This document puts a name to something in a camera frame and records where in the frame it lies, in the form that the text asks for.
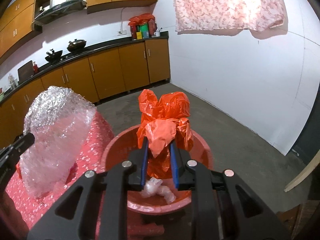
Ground small clear plastic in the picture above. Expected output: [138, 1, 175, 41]
[140, 177, 176, 204]

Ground clear bubble wrap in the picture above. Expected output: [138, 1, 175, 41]
[18, 86, 97, 198]

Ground orange plastic bag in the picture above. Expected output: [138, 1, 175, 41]
[137, 89, 194, 168]

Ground lower wooden kitchen cabinets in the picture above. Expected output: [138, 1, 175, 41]
[1, 31, 170, 147]

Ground wooden kitchen cabinets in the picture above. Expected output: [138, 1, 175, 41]
[1, 0, 157, 61]
[1, 31, 170, 147]

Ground upper wooden kitchen cabinets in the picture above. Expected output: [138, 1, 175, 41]
[1, 0, 157, 61]

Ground red floral tablecloth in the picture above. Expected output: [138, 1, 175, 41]
[4, 109, 166, 240]

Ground glass jar on counter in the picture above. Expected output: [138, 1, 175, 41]
[8, 74, 18, 89]

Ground dark cutting board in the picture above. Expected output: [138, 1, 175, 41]
[18, 61, 34, 84]

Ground red bottle on counter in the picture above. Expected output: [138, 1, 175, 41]
[33, 61, 39, 74]

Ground wooden plank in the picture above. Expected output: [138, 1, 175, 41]
[284, 150, 320, 192]

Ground black wok with lid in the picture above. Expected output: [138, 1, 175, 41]
[67, 39, 87, 53]

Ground white mug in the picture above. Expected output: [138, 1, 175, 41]
[154, 28, 161, 37]

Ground red bag covered containers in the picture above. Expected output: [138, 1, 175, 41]
[128, 13, 157, 40]

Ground pink floral hanging cloth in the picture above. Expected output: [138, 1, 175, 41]
[173, 0, 285, 33]

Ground black wok with handle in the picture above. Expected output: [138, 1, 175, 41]
[45, 49, 63, 63]

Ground wall power socket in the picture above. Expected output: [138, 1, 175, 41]
[118, 30, 127, 36]

